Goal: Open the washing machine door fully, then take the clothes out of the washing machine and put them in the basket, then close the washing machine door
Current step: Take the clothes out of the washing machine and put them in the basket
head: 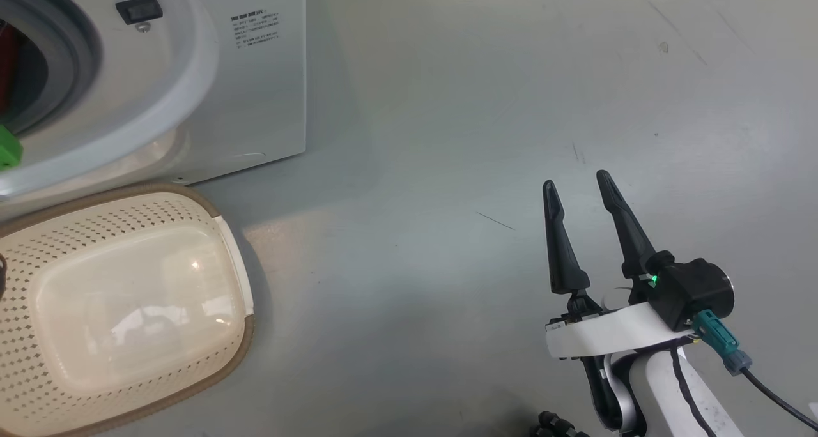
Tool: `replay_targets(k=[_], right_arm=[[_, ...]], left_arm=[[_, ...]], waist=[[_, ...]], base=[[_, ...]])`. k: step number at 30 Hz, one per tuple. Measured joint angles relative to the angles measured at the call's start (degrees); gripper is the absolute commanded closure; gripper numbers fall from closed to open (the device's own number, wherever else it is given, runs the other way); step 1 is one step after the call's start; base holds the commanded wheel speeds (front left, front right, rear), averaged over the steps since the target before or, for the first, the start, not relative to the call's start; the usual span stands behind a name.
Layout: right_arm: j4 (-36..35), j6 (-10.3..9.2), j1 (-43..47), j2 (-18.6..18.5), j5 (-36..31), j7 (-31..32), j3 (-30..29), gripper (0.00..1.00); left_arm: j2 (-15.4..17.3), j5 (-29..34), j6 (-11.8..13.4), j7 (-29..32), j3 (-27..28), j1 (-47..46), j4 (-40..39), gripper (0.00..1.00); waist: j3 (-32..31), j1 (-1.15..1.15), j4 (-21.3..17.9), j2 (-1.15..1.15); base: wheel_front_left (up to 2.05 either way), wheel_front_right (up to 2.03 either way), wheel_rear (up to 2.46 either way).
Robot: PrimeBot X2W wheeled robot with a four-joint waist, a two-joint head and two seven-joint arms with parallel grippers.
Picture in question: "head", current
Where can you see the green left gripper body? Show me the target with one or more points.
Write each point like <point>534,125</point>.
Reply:
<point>9,149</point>

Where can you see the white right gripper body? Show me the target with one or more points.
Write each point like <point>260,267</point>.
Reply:
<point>613,331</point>

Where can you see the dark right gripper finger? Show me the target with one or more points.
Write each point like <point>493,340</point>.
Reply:
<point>629,232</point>
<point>562,252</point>

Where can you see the red and white jersey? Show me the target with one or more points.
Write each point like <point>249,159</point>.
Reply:
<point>6,66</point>

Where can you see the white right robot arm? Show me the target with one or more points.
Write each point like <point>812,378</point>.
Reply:
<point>658,392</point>

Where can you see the cream perforated laundry basket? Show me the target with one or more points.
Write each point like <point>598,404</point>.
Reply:
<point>128,309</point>

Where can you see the white front-load washing machine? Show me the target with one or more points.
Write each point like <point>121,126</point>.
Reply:
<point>255,105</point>

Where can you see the black ribbed robot part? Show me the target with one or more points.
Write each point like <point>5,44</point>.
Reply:
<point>556,425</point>

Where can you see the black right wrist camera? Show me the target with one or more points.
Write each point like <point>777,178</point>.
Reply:
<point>693,290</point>

